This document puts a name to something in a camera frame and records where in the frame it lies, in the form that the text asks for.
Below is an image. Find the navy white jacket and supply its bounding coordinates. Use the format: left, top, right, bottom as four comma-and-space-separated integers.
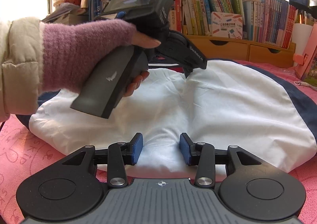
14, 55, 317, 174

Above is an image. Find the left hand purple glove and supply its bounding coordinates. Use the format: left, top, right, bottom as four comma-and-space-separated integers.
39, 18, 162, 98

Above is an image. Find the row of books left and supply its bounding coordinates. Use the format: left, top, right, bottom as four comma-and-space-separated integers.
92, 0, 183, 37

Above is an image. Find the row of books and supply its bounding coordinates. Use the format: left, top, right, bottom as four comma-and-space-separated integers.
181, 0, 297, 49
92, 0, 183, 37

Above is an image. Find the white printed cardboard box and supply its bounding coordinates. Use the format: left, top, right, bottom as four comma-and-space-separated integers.
211, 11, 243, 39

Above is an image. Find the wooden drawer organizer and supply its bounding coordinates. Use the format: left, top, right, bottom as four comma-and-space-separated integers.
187, 35, 296, 68

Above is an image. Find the row of books right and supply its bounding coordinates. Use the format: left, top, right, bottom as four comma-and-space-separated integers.
181, 0, 297, 49

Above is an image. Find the cream padded jacket sleeve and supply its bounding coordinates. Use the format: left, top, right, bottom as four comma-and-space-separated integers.
1, 17, 45, 122

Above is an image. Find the pink triangular house box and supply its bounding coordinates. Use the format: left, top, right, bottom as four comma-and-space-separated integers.
293, 22, 316, 88

